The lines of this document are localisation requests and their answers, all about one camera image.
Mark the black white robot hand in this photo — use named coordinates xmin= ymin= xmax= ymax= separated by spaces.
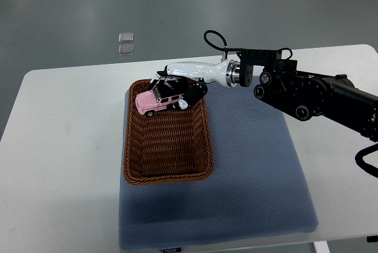
xmin=155 ymin=60 xmax=240 ymax=110

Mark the pink toy car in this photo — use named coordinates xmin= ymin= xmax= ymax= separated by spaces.
xmin=135 ymin=79 xmax=189 ymax=116

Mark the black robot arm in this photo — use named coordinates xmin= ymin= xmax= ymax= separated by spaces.
xmin=237 ymin=48 xmax=377 ymax=142

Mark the brown wicker basket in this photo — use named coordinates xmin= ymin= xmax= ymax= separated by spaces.
xmin=123 ymin=79 xmax=214 ymax=186

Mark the blue-grey cushion mat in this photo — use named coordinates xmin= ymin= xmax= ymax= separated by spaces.
xmin=119 ymin=83 xmax=318 ymax=250

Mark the white table leg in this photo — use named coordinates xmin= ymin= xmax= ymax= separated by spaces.
xmin=313 ymin=241 xmax=330 ymax=253

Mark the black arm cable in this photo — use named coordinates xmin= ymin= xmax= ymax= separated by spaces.
xmin=203 ymin=30 xmax=293 ymax=61

